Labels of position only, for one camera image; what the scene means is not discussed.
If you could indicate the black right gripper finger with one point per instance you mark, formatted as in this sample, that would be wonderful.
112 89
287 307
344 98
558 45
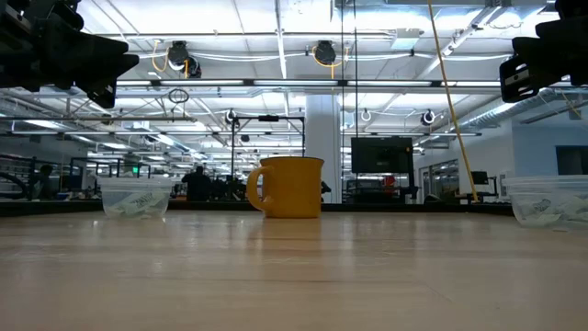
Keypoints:
551 60
519 80

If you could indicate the yellow slanted pole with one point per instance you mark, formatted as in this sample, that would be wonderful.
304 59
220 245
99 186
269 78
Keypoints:
452 108

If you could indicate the dark wall window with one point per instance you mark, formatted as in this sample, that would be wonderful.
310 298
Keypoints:
572 160

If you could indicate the yellow enamel mug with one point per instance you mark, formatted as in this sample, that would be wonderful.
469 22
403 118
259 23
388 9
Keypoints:
291 188

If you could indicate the large black monitor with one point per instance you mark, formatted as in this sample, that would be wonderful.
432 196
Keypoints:
381 155

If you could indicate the small black monitor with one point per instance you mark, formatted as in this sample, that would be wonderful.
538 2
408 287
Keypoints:
480 177

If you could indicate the clear plastic bin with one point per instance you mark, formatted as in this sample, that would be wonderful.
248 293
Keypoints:
110 184
519 188

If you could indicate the black table edge rail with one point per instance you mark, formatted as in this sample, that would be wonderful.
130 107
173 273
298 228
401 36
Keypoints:
367 208

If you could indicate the white building pillar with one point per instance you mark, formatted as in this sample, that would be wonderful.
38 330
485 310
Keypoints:
321 128

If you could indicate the person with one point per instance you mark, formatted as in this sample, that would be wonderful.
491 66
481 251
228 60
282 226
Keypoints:
197 185
43 183

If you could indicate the black metal frame stand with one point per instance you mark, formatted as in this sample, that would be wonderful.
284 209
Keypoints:
268 118

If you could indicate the red object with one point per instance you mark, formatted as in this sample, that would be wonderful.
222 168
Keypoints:
389 181

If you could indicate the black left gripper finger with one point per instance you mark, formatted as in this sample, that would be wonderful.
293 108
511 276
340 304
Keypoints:
105 57
103 94

